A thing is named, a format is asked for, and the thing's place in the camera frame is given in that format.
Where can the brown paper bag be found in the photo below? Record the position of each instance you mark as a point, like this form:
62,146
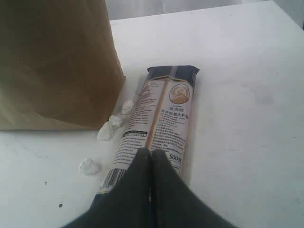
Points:
59,69

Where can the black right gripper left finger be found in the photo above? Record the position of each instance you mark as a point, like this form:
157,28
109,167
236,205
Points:
127,205

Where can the white crumpled lump lower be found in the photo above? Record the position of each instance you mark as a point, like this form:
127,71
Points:
105,133

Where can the white paper bits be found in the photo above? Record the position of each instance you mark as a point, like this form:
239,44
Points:
127,107

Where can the long spaghetti packet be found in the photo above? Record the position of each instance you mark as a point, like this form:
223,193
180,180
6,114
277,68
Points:
159,120

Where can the white crumpled lump middle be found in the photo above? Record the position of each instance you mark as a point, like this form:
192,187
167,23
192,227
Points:
115,121

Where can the white crumpled lump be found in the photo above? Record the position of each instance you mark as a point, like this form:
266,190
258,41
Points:
88,167
115,121
105,133

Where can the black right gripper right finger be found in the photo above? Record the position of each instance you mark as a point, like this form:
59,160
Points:
174,205

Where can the white crumpled lump far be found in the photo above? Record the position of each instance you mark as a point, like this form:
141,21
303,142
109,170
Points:
88,167

